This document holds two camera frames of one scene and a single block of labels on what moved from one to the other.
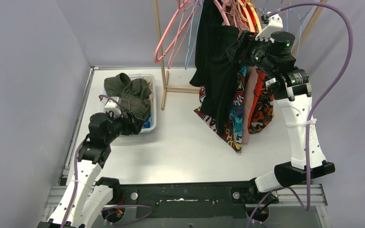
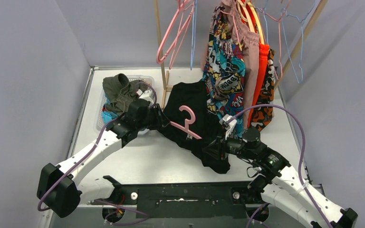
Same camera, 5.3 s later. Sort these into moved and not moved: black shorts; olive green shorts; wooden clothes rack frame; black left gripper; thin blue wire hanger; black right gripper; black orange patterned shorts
Moved: black left gripper; black shorts; black right gripper; thin blue wire hanger
Not moved: black orange patterned shorts; olive green shorts; wooden clothes rack frame
